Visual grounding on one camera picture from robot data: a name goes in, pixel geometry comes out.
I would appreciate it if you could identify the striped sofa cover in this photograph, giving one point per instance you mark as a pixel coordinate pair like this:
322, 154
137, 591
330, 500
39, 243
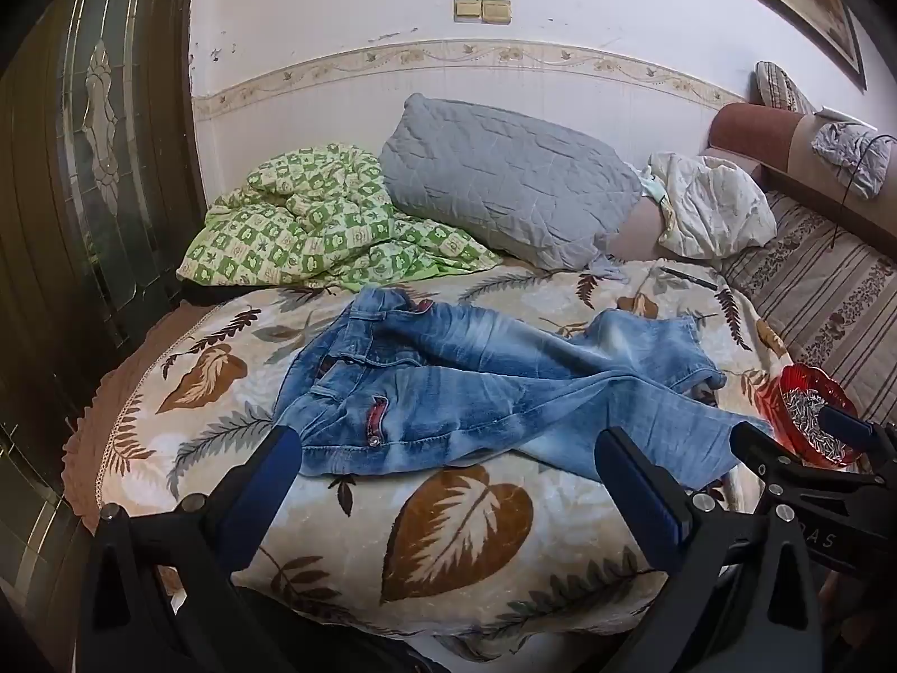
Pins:
820, 280

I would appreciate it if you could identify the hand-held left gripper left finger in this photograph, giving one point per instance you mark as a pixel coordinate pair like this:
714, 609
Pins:
261, 491

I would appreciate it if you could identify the pile of sunflower seeds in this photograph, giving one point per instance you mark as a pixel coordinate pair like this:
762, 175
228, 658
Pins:
806, 420

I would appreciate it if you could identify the blue denim pants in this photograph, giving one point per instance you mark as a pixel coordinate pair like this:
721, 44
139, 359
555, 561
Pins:
455, 392

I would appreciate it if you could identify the white crumpled cloth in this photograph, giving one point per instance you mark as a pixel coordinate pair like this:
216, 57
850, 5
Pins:
708, 207

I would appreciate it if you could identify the green checked blanket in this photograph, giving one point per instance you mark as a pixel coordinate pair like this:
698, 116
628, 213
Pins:
301, 224

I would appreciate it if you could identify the striped cushion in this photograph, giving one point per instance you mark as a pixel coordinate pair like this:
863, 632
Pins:
778, 84

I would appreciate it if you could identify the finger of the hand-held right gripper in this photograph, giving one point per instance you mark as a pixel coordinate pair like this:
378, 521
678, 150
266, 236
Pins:
760, 450
844, 426

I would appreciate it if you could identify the beige wall switch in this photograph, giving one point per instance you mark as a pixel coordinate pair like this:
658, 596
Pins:
497, 10
467, 10

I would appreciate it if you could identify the grey quilted pillow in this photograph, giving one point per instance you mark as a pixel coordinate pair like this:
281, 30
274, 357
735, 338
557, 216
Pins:
504, 175

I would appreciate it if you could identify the pink pillow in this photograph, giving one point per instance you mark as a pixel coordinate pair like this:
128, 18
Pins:
634, 235

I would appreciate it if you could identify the leaf print blanket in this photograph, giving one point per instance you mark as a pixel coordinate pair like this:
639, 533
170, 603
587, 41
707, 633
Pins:
448, 540

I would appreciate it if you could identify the red glass bowl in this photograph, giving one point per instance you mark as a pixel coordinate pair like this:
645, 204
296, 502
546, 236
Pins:
788, 434

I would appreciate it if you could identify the dark pen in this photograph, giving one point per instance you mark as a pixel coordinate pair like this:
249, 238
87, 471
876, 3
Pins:
690, 278

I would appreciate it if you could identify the grey cloth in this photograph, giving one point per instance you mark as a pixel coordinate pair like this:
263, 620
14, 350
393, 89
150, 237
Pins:
844, 147

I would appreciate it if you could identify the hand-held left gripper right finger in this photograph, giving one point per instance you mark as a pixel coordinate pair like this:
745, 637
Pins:
634, 498

